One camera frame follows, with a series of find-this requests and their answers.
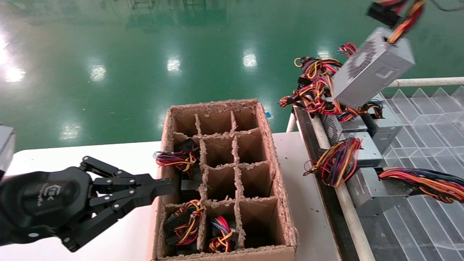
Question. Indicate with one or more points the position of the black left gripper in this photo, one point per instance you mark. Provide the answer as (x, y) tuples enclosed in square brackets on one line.
[(40, 203)]

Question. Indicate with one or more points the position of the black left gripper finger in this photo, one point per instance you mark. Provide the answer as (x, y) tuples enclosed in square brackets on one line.
[(159, 186)]

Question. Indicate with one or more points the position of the cardboard box with dividers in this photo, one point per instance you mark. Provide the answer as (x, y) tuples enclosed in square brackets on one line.
[(259, 217)]

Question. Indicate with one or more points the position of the short white tube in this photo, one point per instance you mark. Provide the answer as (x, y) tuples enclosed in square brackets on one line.
[(290, 125)]

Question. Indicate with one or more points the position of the white conveyor edge tube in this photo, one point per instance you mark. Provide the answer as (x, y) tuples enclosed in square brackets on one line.
[(348, 206)]

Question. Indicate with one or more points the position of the grey perforated power supply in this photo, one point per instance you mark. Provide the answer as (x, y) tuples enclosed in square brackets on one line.
[(344, 128)]

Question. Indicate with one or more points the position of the grey dark-sided power supply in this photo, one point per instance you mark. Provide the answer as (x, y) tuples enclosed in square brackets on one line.
[(386, 130)]

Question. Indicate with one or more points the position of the clear acrylic divider tray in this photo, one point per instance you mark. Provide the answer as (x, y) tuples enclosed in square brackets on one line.
[(431, 127)]

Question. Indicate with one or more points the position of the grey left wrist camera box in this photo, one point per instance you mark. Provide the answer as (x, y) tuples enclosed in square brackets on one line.
[(5, 145)]

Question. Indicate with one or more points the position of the white horizontal rail tube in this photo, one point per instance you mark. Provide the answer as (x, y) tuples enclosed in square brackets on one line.
[(427, 82)]

